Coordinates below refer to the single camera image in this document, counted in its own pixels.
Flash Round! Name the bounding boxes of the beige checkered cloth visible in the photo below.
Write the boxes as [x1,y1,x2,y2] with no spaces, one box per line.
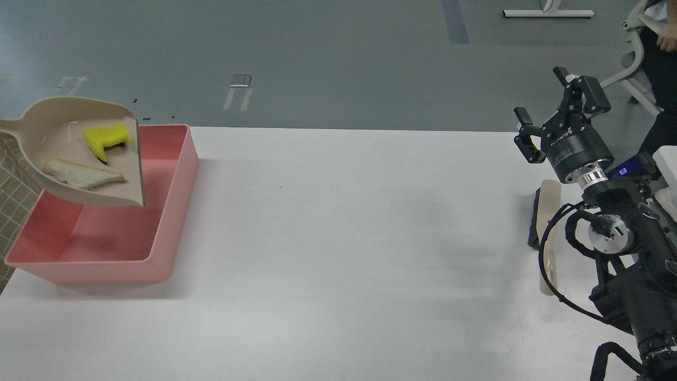
[1,133,42,291]

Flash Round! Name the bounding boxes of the beige plastic dustpan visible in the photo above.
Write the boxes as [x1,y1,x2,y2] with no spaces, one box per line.
[1,96,145,207]

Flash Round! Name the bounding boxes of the beige hand brush black bristles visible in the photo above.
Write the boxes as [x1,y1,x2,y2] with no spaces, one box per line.
[527,180,561,296]

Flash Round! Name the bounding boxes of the slice of toast bread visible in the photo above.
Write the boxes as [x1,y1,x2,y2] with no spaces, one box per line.
[43,158,126,191]

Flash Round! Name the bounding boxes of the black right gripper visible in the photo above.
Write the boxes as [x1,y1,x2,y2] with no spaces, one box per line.
[513,67,614,184]

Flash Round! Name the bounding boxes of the yellow sponge piece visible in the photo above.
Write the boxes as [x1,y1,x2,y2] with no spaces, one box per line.
[82,123,132,166]

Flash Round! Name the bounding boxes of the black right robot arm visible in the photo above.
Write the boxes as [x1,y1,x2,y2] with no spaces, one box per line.
[514,67,676,380]

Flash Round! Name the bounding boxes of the white office chair base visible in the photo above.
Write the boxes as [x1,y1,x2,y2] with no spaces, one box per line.
[600,1,665,117]

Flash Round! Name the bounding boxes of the white desk foot bar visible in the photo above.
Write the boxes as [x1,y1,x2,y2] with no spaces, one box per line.
[502,1,595,19]

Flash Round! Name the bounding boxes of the pink plastic bin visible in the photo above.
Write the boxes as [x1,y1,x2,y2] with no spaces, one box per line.
[4,125,200,284]

